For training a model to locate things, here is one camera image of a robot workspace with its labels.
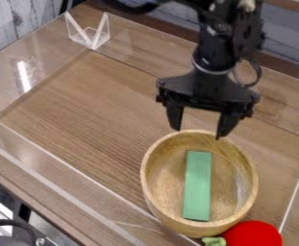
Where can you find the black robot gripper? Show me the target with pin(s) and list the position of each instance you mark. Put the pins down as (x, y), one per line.
(207, 92)

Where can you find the green rectangular block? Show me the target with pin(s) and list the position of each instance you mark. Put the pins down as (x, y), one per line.
(197, 188)

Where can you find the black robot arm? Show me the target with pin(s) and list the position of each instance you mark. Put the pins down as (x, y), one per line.
(230, 37)

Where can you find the brown wooden bowl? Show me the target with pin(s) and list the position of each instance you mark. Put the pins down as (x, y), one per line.
(234, 188)

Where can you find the red round plush toy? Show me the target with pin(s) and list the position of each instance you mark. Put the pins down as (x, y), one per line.
(253, 233)

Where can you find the small green toy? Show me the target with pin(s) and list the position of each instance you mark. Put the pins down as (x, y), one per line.
(214, 241)

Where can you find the clear acrylic corner bracket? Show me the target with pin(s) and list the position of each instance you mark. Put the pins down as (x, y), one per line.
(89, 37)

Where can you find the clear acrylic enclosure wall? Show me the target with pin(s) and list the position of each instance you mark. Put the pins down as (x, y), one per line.
(83, 208)

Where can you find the black metal table bracket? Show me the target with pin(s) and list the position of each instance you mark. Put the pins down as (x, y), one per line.
(22, 215)

